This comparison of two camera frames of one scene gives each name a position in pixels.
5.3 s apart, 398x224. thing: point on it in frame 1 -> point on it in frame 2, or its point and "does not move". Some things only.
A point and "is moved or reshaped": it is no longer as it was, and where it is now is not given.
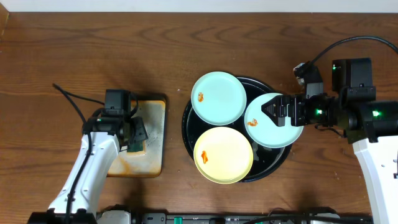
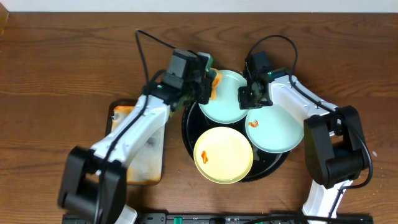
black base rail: [253, 218] does not move
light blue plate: [218, 98] is moved or reshaped
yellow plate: [223, 155] does not move
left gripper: [141, 132] -> [201, 87]
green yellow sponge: [138, 149] is moved or reshaped
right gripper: [298, 102] -> [244, 103]
